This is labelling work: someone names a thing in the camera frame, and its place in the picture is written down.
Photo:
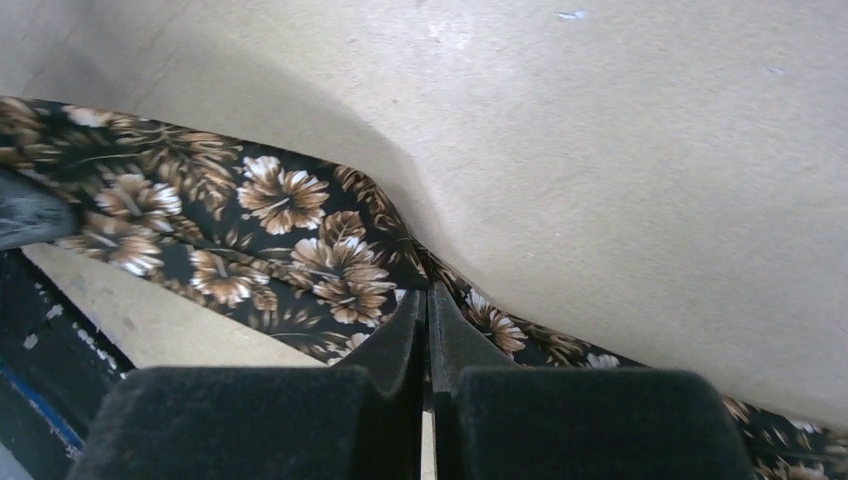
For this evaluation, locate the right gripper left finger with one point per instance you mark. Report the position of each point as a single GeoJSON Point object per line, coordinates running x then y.
{"type": "Point", "coordinates": [358, 419]}

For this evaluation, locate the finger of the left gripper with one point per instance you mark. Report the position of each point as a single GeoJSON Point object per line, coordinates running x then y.
{"type": "Point", "coordinates": [31, 213]}

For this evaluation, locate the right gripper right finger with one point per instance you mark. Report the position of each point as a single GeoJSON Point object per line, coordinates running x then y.
{"type": "Point", "coordinates": [494, 419]}

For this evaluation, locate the brown floral black tie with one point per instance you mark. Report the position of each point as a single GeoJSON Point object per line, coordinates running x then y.
{"type": "Point", "coordinates": [305, 251]}

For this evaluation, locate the black aluminium mounting rail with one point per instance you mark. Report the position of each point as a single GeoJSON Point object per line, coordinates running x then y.
{"type": "Point", "coordinates": [52, 354]}

